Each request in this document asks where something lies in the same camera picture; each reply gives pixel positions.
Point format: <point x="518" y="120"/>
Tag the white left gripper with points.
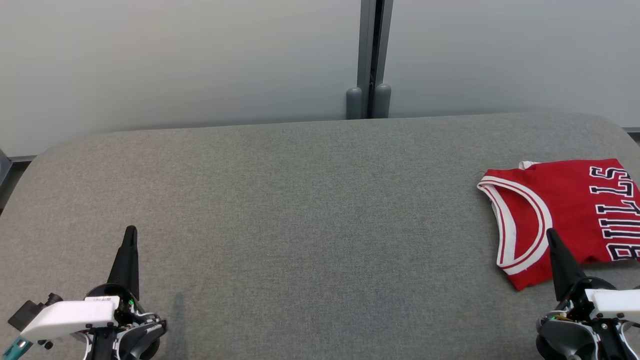
<point x="70" y="315"/>

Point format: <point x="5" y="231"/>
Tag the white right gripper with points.
<point x="612" y="302"/>

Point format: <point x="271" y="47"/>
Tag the red basketball jersey white trim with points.
<point x="565" y="210"/>

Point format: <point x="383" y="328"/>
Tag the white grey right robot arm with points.
<point x="580" y="337"/>

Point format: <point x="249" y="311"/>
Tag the grey partition post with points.
<point x="370" y="55"/>

